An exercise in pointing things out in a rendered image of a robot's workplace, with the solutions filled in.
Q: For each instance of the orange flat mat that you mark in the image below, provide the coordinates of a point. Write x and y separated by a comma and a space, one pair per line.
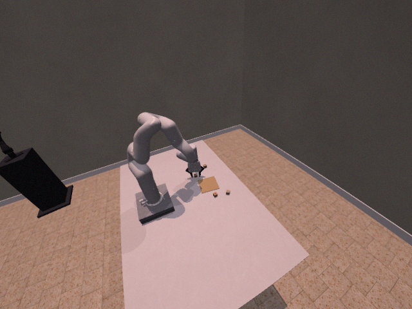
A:
208, 184

